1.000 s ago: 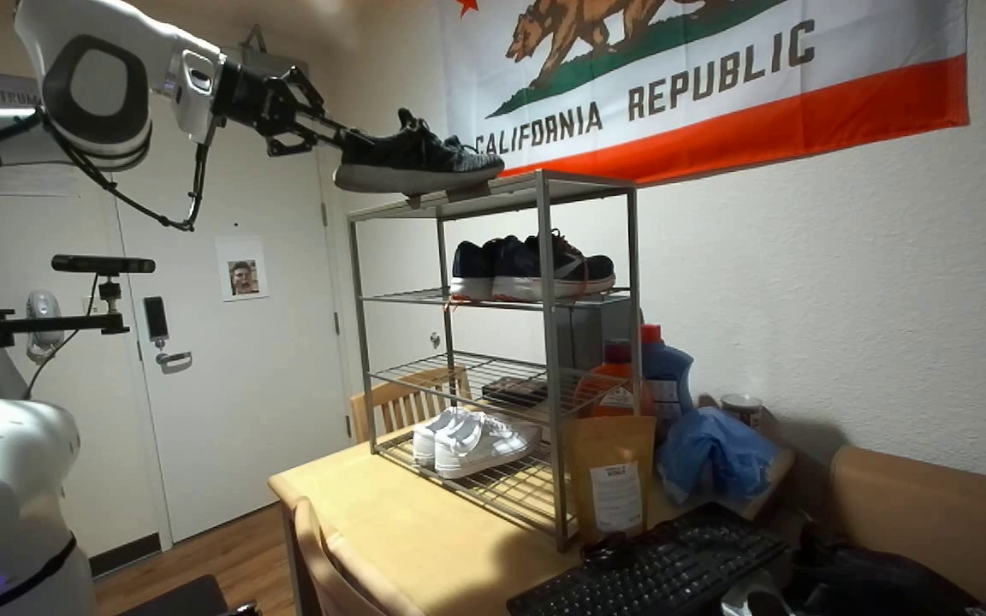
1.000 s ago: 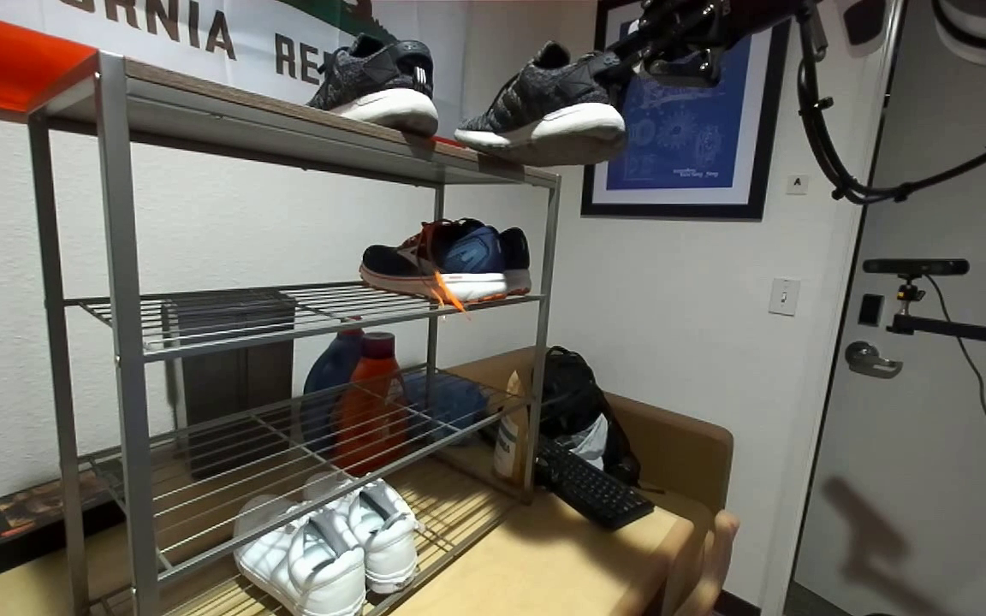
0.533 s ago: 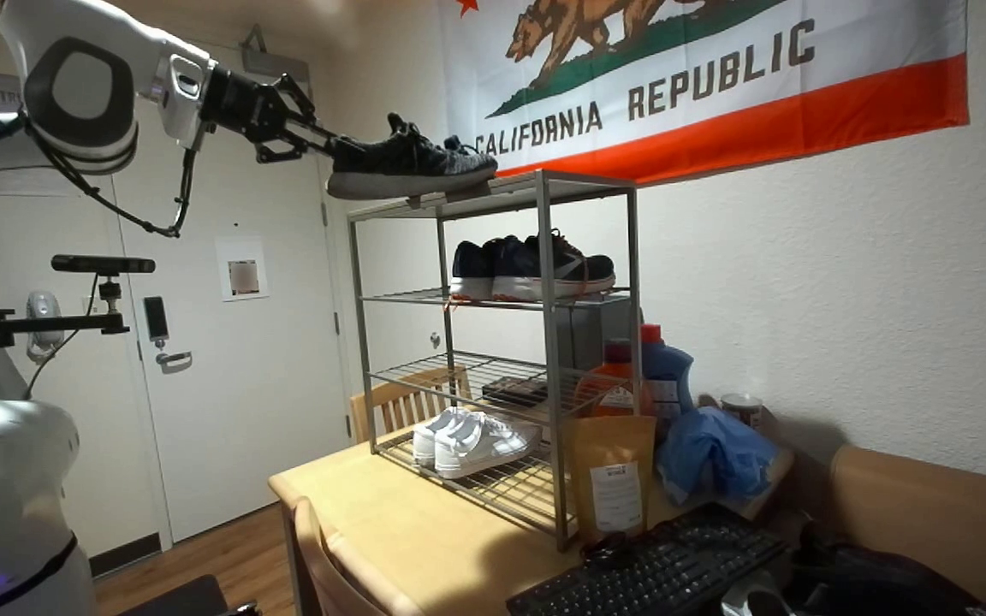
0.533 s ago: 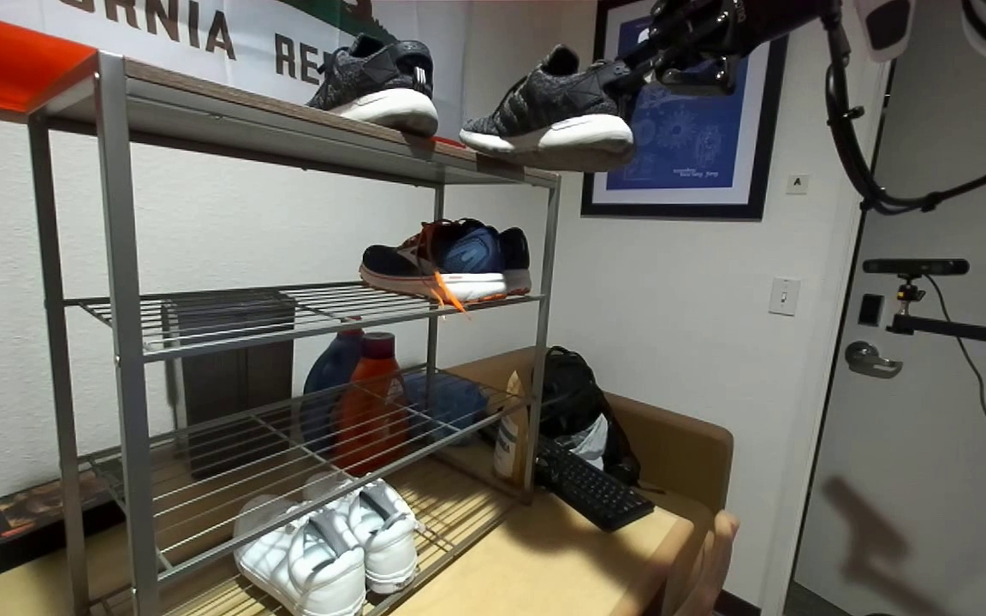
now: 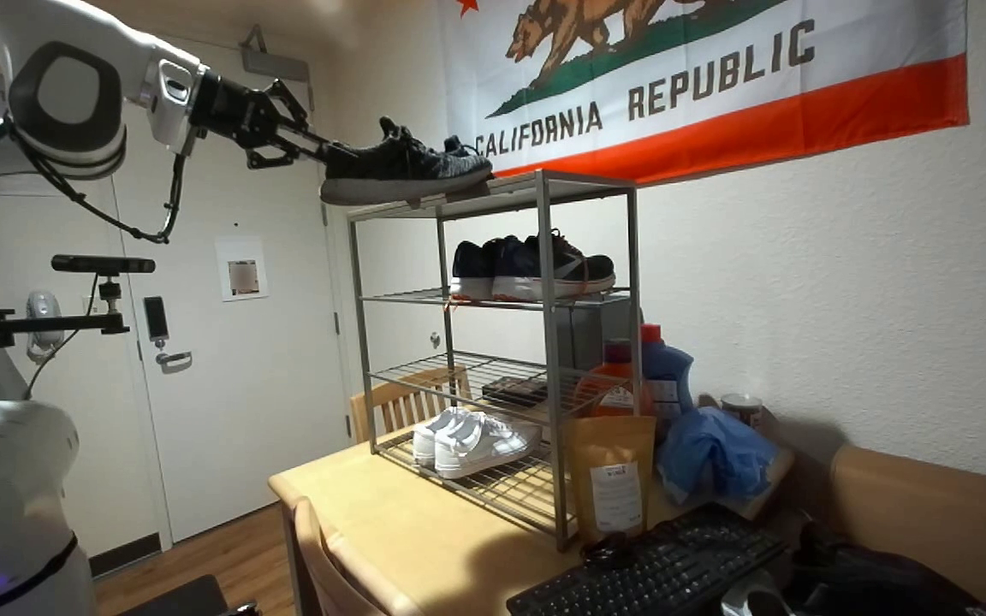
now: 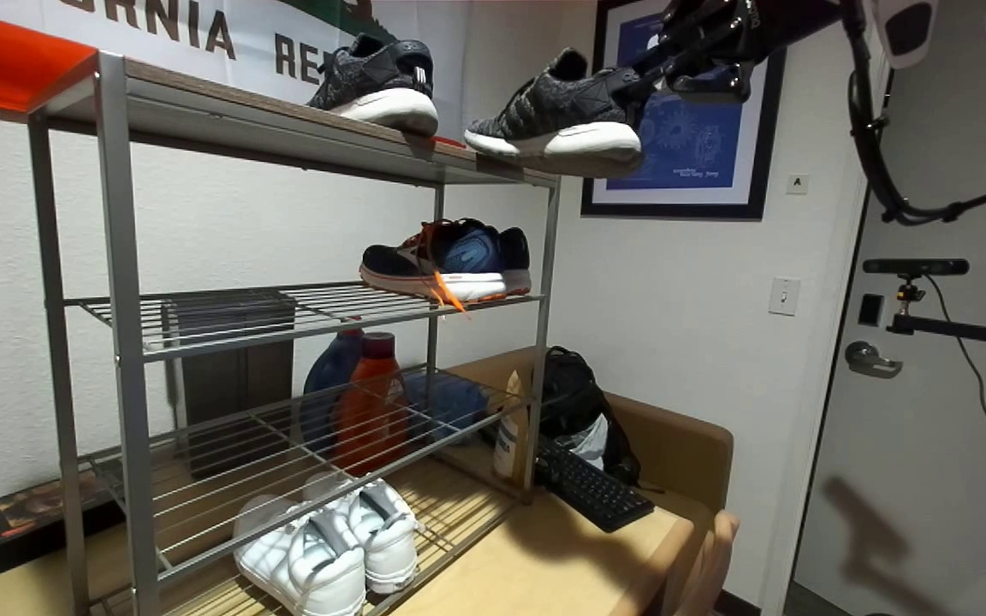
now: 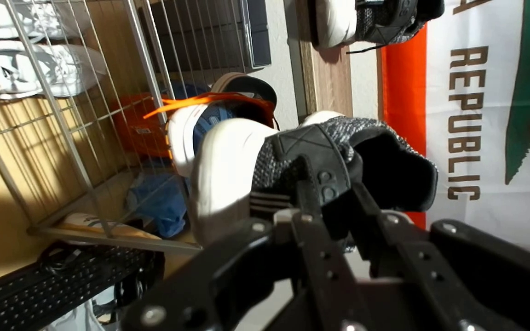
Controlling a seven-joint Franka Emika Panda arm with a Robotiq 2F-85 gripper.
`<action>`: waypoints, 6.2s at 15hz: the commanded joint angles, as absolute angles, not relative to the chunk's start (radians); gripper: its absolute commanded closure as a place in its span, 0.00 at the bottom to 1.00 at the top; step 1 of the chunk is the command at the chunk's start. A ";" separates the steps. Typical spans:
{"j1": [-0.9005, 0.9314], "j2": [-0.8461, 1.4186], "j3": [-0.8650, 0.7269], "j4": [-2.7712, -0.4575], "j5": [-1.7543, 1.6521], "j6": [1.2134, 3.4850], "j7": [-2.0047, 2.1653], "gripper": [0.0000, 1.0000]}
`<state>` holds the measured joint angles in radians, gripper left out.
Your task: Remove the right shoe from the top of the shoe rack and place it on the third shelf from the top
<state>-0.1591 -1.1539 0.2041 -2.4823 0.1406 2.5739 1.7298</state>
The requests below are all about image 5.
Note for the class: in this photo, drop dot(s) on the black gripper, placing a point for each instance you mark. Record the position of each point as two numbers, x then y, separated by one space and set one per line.
230 111

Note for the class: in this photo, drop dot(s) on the black sneaker white sole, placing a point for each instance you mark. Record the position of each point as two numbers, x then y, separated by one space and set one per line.
473 165
383 165

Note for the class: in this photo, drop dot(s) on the grey metal shoe rack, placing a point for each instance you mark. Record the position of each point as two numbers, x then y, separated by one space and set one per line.
546 344

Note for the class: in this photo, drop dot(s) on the grey door closer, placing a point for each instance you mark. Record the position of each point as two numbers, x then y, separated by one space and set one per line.
275 63

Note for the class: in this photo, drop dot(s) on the small portrait photo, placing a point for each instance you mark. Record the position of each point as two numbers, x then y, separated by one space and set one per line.
244 279

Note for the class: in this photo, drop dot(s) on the blue running sneaker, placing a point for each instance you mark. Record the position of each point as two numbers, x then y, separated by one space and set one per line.
470 265
550 267

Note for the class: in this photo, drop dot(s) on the black door keypad lock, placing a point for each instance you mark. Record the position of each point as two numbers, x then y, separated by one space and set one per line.
155 321

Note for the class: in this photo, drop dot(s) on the white door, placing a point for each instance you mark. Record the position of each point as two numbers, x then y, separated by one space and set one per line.
266 397

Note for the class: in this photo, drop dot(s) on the white rounded device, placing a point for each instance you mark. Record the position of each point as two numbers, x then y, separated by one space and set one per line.
41 312

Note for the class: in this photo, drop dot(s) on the grey storage box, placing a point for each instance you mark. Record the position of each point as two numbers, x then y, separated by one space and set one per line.
578 336

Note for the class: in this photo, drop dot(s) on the blue plastic jug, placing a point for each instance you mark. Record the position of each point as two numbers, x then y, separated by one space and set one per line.
672 370

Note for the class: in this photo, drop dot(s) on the California Republic flag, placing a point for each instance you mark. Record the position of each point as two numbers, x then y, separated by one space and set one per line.
744 116

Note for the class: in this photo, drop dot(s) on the brown paper bag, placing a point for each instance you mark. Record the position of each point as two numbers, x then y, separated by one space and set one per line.
614 479

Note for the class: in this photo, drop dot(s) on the blue cloth bag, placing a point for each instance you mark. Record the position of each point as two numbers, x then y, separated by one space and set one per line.
715 458

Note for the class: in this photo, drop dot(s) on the black computer keyboard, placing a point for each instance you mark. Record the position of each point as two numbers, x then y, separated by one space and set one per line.
650 575

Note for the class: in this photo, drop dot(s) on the black backpack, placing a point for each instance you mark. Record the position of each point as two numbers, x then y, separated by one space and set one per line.
880 583

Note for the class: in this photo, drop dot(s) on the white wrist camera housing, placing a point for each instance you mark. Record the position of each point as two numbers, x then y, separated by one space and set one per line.
175 97

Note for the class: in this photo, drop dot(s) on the black camera bar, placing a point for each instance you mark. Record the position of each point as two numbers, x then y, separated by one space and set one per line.
105 265

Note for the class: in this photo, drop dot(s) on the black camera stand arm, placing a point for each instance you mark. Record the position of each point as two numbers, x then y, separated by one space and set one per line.
60 328

